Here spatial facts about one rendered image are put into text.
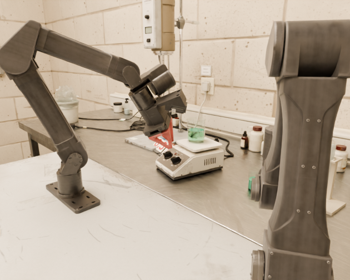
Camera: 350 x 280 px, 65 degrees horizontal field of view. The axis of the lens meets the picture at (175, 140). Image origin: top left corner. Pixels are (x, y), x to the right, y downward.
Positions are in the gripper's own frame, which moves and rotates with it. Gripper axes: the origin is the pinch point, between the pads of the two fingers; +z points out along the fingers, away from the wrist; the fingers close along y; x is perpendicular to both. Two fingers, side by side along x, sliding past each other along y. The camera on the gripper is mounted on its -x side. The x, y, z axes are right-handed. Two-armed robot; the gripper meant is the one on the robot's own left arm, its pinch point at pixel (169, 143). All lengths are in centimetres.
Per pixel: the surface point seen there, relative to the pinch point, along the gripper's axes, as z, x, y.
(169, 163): 7.1, 3.9, -0.3
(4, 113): -5, 195, 135
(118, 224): -1.6, 8.3, -29.0
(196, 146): 7.4, -5.3, 4.8
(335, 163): 12.7, -40.6, -12.2
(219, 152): 12.9, -11.0, 5.4
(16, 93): -14, 182, 152
